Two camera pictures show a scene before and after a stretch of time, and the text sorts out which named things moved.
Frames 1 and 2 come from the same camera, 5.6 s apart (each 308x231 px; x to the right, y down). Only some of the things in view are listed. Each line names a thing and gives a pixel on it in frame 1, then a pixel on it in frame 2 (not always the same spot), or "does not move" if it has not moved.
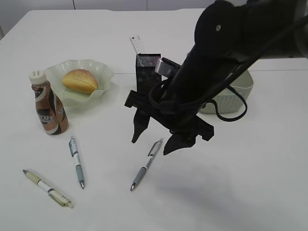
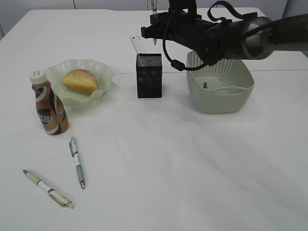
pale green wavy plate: [68, 98] does not move
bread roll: [80, 81] does not move
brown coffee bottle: [51, 115] does not move
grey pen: [151, 155] → [154, 6]
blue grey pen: [74, 153] does not move
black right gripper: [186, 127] → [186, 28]
